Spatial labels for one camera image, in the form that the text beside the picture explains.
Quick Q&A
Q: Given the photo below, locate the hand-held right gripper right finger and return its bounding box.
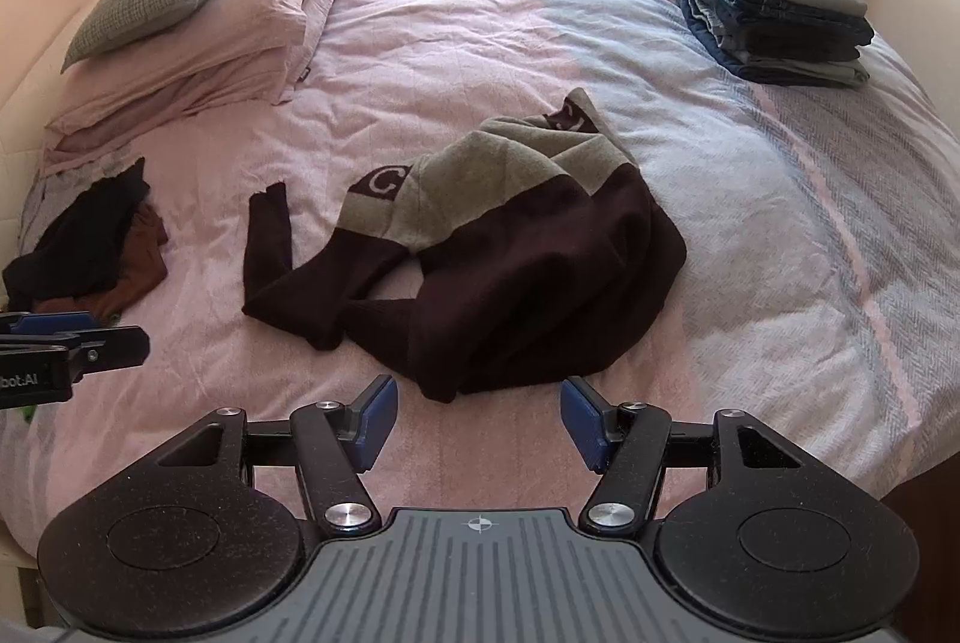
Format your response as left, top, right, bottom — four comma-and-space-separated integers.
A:
559, 376, 807, 535

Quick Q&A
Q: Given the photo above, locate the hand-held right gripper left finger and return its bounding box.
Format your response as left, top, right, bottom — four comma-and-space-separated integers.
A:
154, 374, 398, 535

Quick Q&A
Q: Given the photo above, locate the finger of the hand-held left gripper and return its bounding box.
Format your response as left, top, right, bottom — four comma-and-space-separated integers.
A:
0, 311, 113, 338
0, 326, 151, 383

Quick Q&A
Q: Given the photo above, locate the brown and grey sweater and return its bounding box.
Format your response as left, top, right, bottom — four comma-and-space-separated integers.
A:
241, 88, 689, 404

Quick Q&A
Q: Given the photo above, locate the black garment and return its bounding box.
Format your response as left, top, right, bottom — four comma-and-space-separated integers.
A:
4, 157, 151, 314

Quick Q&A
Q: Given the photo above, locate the brown garment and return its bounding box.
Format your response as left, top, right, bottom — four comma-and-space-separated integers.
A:
34, 204, 170, 318

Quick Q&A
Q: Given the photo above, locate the pink pillow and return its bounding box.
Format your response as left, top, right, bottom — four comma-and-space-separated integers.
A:
45, 0, 398, 164
56, 0, 342, 122

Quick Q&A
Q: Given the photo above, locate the bed with pink duvet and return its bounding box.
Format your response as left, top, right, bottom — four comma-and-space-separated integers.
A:
0, 0, 960, 539

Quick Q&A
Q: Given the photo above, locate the stack of folded jeans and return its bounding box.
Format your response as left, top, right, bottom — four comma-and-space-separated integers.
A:
679, 0, 876, 89

